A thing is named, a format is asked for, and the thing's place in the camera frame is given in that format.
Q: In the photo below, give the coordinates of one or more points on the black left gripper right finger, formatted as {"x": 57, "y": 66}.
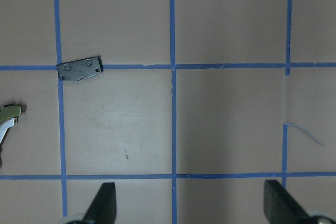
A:
{"x": 280, "y": 206}

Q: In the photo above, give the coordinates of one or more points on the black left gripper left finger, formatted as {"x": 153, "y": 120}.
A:
{"x": 103, "y": 206}

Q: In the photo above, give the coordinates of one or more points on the olive green brake shoe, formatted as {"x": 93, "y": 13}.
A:
{"x": 10, "y": 114}

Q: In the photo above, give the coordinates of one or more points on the black brake pad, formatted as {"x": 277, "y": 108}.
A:
{"x": 80, "y": 69}

